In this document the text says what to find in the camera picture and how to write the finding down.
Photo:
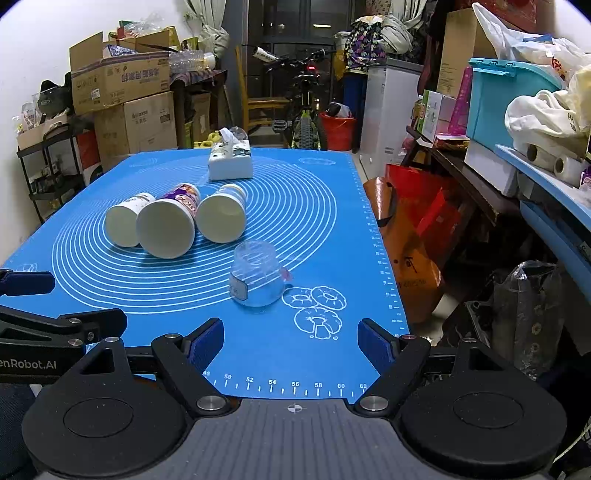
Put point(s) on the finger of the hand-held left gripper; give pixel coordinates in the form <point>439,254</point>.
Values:
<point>104,321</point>
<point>27,282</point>

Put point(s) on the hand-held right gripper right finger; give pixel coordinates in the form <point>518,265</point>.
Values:
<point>375,344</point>

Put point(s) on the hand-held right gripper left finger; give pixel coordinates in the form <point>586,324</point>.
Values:
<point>207,342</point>

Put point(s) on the clear plastic measuring cup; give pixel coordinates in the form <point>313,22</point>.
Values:
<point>258,277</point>

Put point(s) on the small white paper cup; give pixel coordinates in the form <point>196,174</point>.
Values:
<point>122,226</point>

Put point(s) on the purple print paper cup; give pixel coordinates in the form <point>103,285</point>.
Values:
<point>165,230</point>

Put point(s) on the white blue print paper cup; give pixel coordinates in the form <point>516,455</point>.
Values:
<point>220,219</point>

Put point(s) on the orange red shopping bag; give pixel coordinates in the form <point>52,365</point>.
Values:
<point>415,258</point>

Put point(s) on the black metal shelf rack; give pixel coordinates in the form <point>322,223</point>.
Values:
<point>51,175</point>

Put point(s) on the blue silicone baking mat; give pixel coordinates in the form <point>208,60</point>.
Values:
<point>300,230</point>

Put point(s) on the white tissue box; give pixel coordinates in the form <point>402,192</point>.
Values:
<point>229,161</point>

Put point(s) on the black soft bag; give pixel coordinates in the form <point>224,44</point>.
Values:
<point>53,99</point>

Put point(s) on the dark wooden side table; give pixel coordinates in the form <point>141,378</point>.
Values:
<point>461,175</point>

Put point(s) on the closed brown cardboard box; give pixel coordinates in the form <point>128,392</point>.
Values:
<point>138,127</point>

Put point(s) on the yellow plastic toy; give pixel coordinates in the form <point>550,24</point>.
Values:
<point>205,141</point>

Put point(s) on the white flat box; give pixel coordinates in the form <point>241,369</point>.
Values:
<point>489,168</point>

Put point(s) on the red plastic bucket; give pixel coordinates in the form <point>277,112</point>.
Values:
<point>338,134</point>

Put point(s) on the light blue desk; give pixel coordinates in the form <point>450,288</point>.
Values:
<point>558,221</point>

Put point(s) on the open brown cardboard box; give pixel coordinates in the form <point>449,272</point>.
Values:
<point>117,81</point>

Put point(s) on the white chest freezer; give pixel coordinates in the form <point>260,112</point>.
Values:
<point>388,115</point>

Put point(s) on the green white carton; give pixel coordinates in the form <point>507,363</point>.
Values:
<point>434,115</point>

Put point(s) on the bicycle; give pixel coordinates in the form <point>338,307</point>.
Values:
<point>305,115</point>

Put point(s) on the wooden chair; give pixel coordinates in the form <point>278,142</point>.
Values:
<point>258,108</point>

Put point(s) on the white paper roll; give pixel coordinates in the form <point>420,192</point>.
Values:
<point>541,156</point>
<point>569,170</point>

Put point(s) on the pink flat box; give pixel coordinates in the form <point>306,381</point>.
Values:
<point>461,104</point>

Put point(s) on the dark brown table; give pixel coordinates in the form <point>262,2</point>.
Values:
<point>198,81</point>

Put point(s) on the turquoise plastic storage bin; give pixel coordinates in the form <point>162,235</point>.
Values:
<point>496,101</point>

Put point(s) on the white crumpled cloth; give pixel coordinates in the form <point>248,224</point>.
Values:
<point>540,115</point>

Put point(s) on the floral fabric bag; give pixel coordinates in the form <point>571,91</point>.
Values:
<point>364,44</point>

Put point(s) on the tall brown cardboard box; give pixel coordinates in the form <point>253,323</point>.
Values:
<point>459,50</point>

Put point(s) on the tied beige curtain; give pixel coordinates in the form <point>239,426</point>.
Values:
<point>212,32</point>

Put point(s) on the grey cloth bundle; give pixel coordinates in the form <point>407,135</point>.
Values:
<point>406,27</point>

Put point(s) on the white plastic bag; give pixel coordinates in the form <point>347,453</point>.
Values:
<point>517,44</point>

